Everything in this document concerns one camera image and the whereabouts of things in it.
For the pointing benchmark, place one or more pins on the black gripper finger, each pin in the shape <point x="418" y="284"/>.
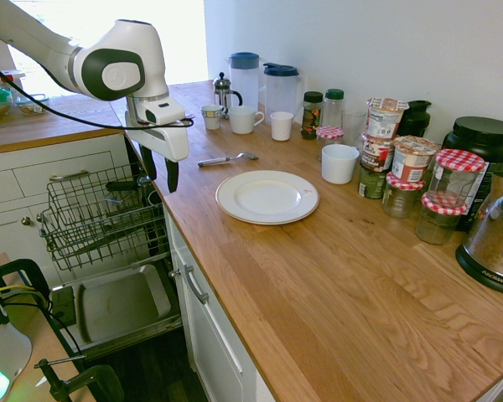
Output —
<point x="172" y="176"/>
<point x="149" y="165"/>

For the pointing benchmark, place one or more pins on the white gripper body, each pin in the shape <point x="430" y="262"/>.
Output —
<point x="167" y="140"/>

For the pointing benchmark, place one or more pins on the silver metal spoon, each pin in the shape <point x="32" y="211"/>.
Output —
<point x="218" y="161"/>

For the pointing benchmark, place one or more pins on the open dishwasher door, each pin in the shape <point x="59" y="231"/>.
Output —
<point x="121" y="301"/>

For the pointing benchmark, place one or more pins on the small patterned white cup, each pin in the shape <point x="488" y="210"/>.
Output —
<point x="211" y="118"/>

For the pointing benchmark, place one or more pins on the glass French press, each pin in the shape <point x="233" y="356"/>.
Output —
<point x="224" y="94"/>

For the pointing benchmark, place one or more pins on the tall pitcher with blue lid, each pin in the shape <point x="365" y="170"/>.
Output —
<point x="245" y="84"/>

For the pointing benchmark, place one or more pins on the white plate with gold rim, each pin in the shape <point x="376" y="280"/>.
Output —
<point x="268" y="197"/>

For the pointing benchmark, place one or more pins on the silver cabinet knob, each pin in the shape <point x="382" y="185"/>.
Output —
<point x="25" y="221"/>
<point x="174" y="274"/>
<point x="39" y="217"/>

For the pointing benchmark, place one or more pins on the white ribbed cup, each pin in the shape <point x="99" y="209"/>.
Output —
<point x="281" y="127"/>

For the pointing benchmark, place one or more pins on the short pitcher with blue lid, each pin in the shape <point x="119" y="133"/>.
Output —
<point x="281" y="92"/>

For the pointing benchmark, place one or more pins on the small glass food container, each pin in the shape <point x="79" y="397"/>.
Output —
<point x="33" y="104"/>

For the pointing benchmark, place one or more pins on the dark spice jar black lid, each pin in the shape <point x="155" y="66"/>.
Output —
<point x="311" y="117"/>

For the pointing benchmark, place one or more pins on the white drawer cabinet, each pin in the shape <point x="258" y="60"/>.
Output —
<point x="0" y="188"/>

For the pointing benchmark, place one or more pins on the green black table clamp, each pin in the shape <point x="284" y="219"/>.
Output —
<point x="92" y="377"/>
<point x="25" y="268"/>

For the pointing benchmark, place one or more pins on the small jar red checked lid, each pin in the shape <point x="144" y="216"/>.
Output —
<point x="330" y="133"/>

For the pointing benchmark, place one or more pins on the clear spice jar green lid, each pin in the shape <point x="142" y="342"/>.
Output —
<point x="333" y="109"/>

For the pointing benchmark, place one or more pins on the food container red clip lid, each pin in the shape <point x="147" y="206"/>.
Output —
<point x="4" y="77"/>

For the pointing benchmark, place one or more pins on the white base cabinet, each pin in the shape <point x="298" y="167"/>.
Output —
<point x="218" y="347"/>

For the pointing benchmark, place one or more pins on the clear drinking glass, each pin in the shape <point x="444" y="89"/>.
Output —
<point x="354" y="125"/>

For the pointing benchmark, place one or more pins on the green tin can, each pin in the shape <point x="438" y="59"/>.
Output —
<point x="371" y="184"/>

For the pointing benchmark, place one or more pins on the wooden robot mounting board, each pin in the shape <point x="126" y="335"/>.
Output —
<point x="42" y="335"/>

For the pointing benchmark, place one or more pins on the red printed oatmeal cup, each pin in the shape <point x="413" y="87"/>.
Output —
<point x="375" y="155"/>

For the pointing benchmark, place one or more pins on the white oatmeal cup foil lid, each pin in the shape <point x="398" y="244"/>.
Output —
<point x="383" y="121"/>

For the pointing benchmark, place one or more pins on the glass jar red checked lid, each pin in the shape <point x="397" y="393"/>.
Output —
<point x="438" y="224"/>
<point x="402" y="201"/>

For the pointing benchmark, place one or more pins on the red white oatmeal cup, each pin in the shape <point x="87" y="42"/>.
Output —
<point x="411" y="161"/>

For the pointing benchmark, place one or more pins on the black shaker bottle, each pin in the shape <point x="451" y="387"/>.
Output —
<point x="417" y="119"/>

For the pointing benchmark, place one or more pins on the large jar red checked lid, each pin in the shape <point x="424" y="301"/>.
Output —
<point x="454" y="180"/>

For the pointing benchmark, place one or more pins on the large black supplement tub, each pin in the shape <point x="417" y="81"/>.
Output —
<point x="482" y="142"/>

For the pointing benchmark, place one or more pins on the stainless steel electric kettle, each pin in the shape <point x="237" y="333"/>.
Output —
<point x="490" y="243"/>

